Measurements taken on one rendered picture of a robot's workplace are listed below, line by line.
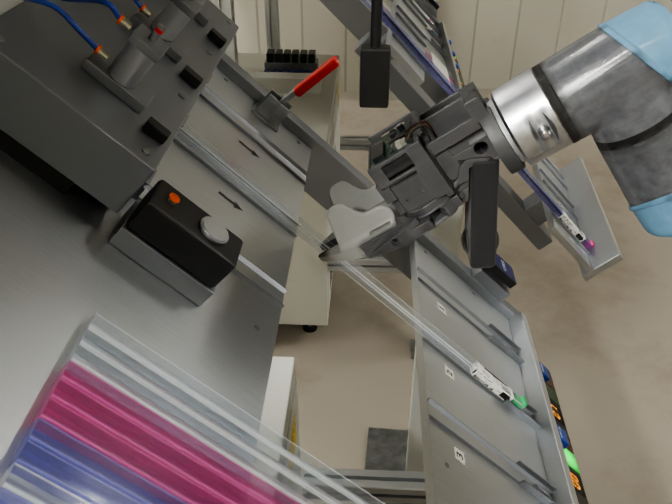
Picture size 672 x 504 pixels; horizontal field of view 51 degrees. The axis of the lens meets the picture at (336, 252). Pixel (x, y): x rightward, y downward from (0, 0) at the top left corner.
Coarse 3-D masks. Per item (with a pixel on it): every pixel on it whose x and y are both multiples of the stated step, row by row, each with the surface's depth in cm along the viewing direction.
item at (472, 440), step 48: (432, 288) 84; (480, 336) 86; (432, 384) 69; (480, 384) 77; (432, 432) 64; (480, 432) 70; (528, 432) 79; (432, 480) 59; (480, 480) 64; (528, 480) 71
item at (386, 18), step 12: (384, 12) 95; (396, 24) 96; (408, 36) 97; (408, 48) 97; (420, 48) 98; (420, 60) 98; (432, 72) 99; (444, 84) 100; (528, 180) 106; (540, 192) 107; (552, 204) 108; (588, 240) 112
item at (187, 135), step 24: (192, 144) 63; (216, 168) 65; (240, 168) 66; (264, 192) 66; (288, 216) 67; (312, 240) 68; (336, 264) 70; (384, 288) 72; (408, 312) 73; (432, 336) 74; (456, 360) 76
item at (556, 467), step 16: (512, 320) 96; (512, 336) 94; (528, 336) 92; (528, 352) 90; (528, 368) 88; (528, 384) 86; (544, 384) 85; (528, 400) 84; (544, 400) 82; (544, 416) 81; (544, 432) 79; (544, 448) 78; (560, 448) 77; (544, 464) 76; (560, 464) 75; (560, 480) 73; (560, 496) 72; (576, 496) 72
